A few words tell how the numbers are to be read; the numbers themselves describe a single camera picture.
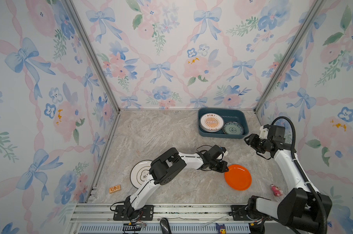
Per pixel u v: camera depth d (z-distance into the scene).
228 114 1.16
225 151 0.86
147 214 0.75
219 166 0.80
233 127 1.07
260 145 0.70
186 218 0.73
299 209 0.40
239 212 0.73
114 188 0.80
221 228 0.68
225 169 0.88
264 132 0.75
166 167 0.56
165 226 0.66
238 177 0.86
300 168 0.47
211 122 1.09
